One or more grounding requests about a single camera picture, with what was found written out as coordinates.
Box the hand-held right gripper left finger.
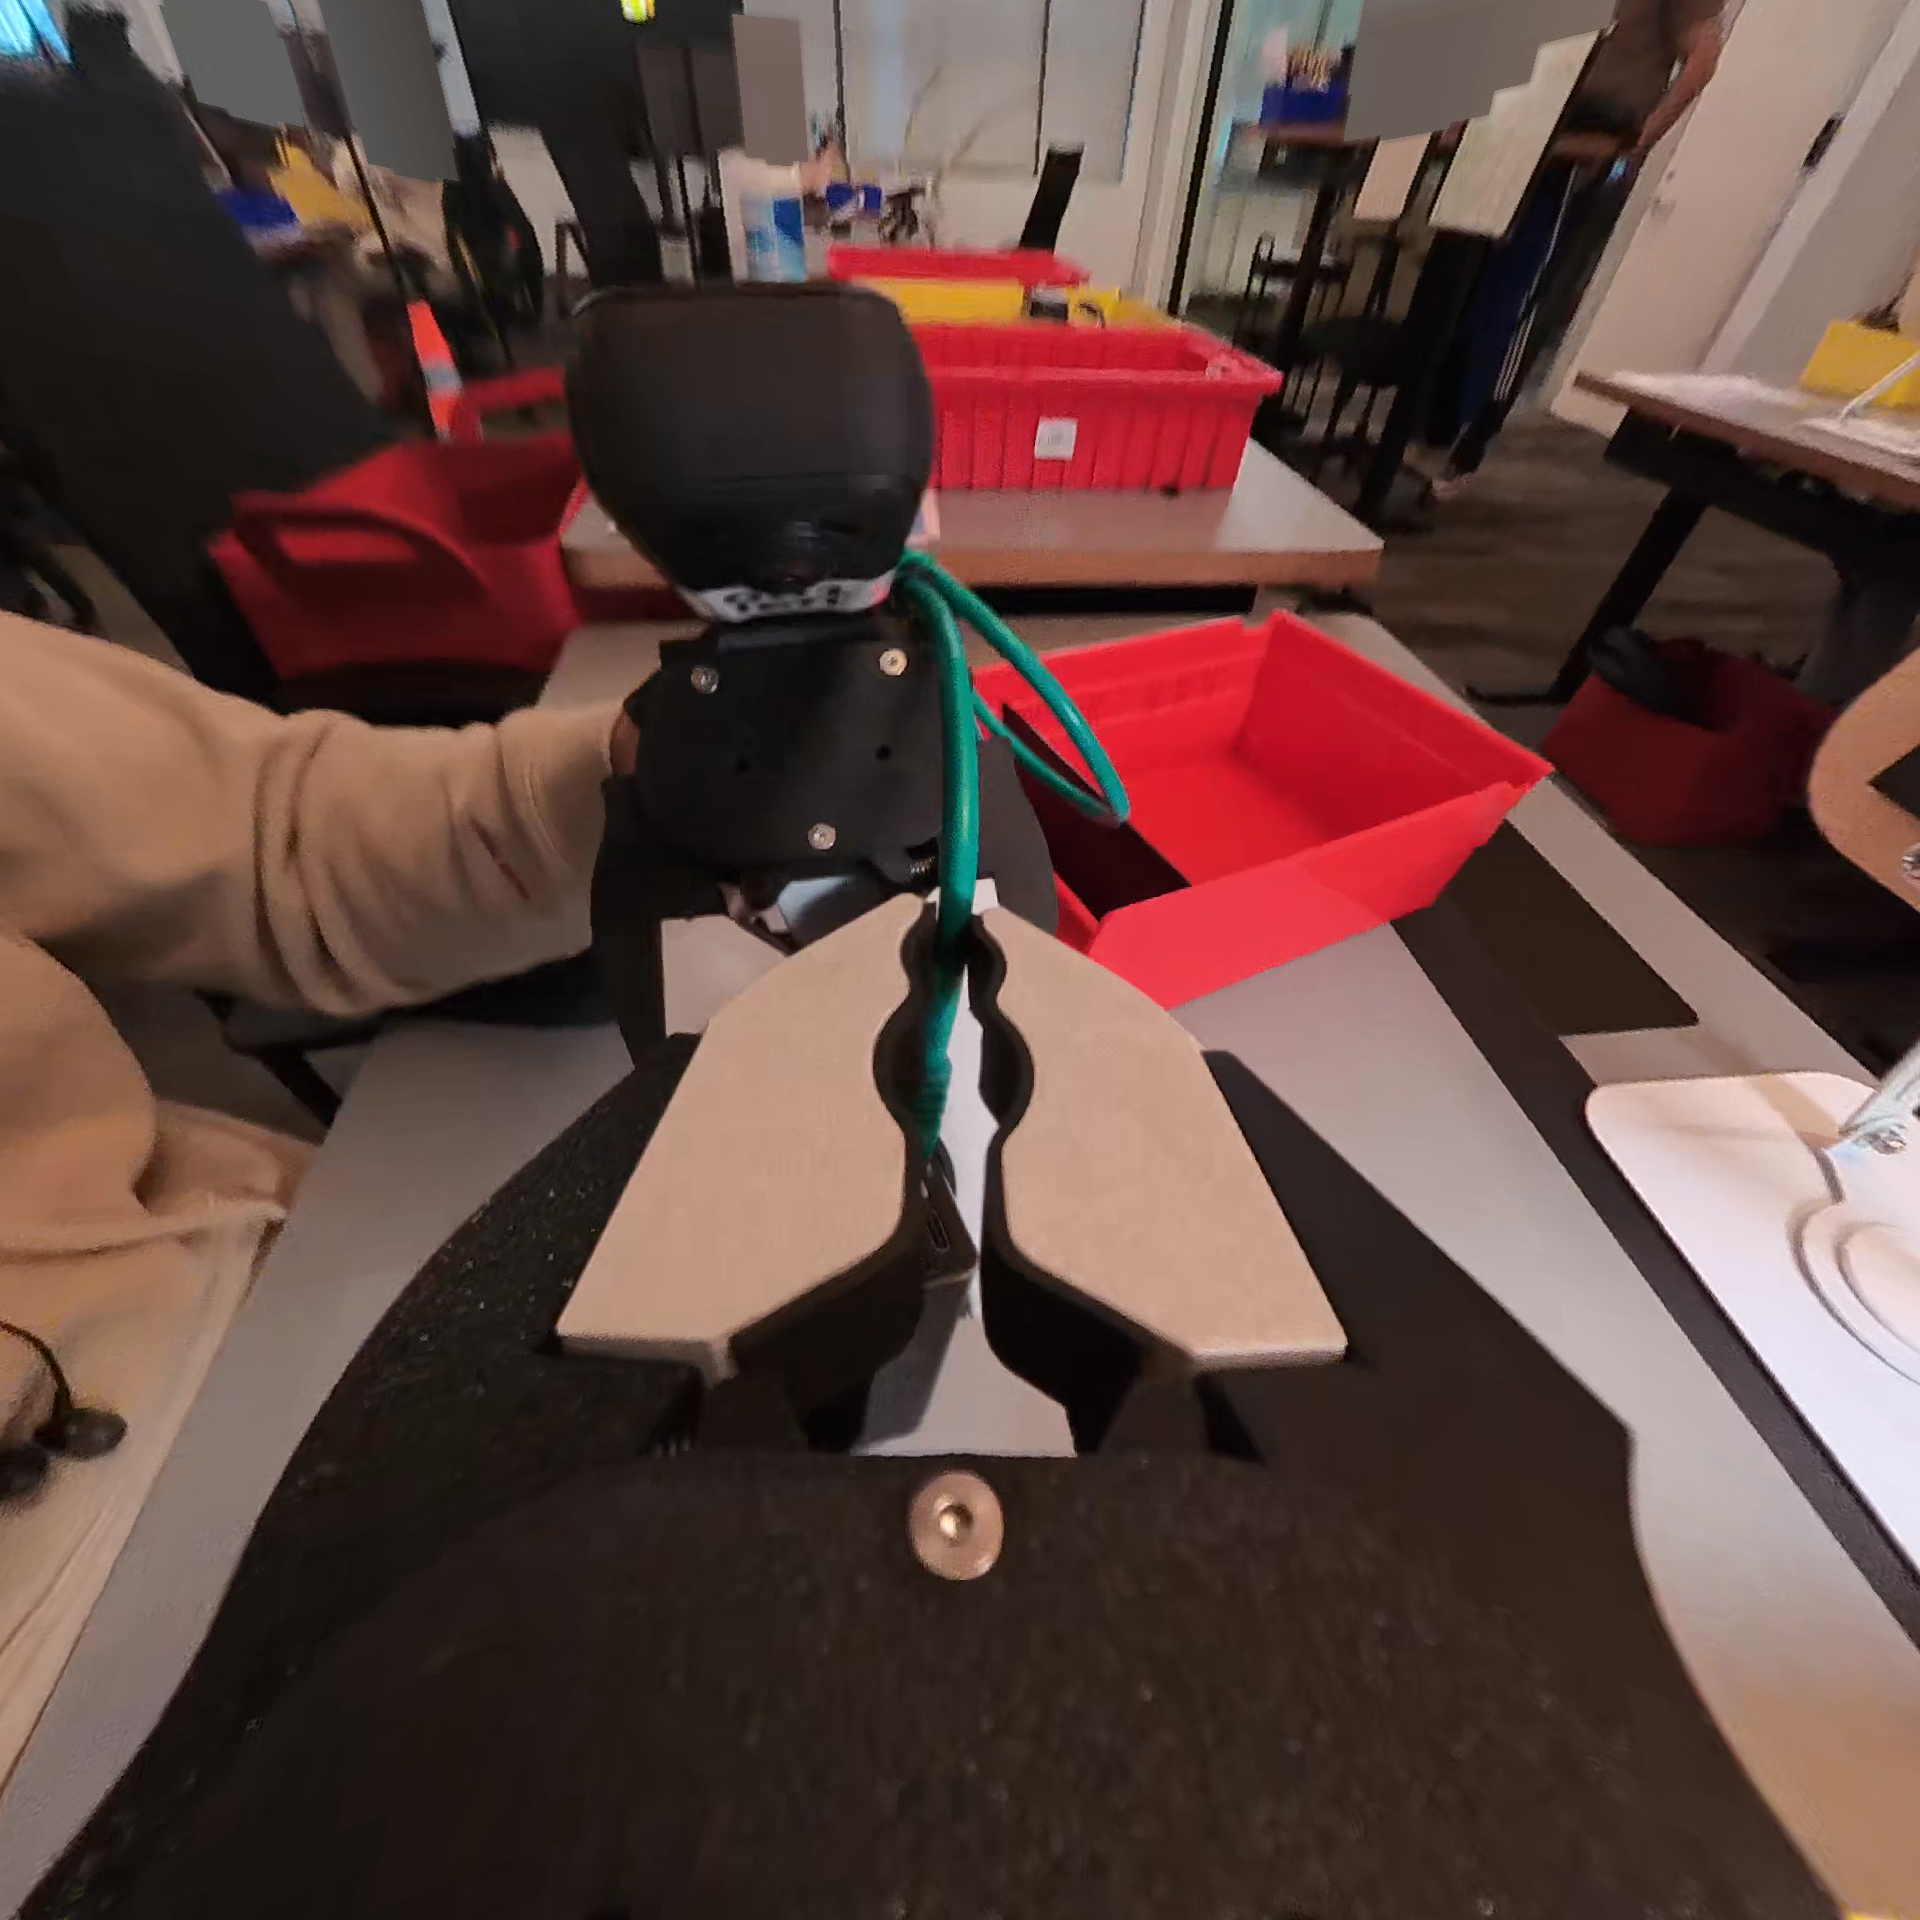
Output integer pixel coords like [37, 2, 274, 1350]
[554, 894, 940, 1381]

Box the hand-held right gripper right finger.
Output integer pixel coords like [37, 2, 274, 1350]
[966, 905, 1352, 1390]

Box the green ethernet cable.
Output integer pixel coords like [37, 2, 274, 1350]
[896, 552, 1134, 1157]

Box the black ethernet adapter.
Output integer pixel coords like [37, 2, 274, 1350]
[900, 1146, 984, 1292]

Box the red plastic bin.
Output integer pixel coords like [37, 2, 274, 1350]
[972, 606, 1554, 1009]

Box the person's left forearm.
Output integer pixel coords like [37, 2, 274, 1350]
[0, 606, 639, 1021]

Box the white blue bottle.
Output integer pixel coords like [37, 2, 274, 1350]
[719, 150, 815, 287]

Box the yellow plastic crate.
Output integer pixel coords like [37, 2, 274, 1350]
[853, 276, 1187, 331]

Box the red plastic crate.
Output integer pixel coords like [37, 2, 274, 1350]
[900, 317, 1284, 494]

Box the wooden book stand white base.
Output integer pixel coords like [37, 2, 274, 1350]
[1585, 659, 1920, 1578]

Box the person's beige hoodie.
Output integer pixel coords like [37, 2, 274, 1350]
[0, 929, 324, 1771]

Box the white door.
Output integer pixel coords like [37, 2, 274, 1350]
[1560, 0, 1920, 392]

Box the yellow plastic bin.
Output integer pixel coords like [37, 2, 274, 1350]
[1799, 313, 1920, 408]

